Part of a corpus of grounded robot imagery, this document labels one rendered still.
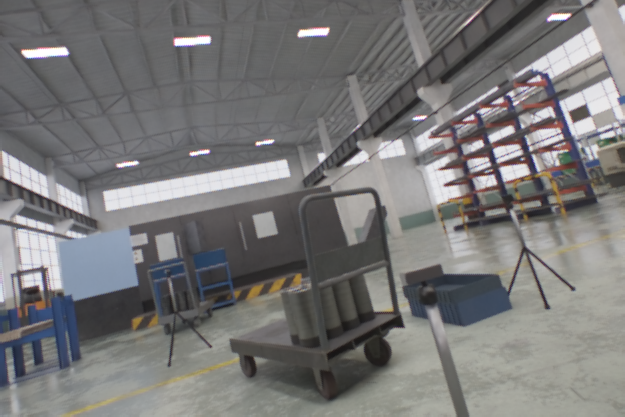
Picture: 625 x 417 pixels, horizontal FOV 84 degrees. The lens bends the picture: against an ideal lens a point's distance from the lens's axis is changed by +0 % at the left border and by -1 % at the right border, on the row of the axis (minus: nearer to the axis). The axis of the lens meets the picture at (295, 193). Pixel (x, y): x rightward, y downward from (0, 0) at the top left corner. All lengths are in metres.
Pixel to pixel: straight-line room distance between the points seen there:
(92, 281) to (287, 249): 4.07
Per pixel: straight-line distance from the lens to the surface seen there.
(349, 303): 1.97
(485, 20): 13.35
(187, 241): 7.96
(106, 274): 8.22
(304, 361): 1.87
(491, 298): 2.72
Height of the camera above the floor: 0.73
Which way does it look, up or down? 9 degrees up
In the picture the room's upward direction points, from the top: 14 degrees counter-clockwise
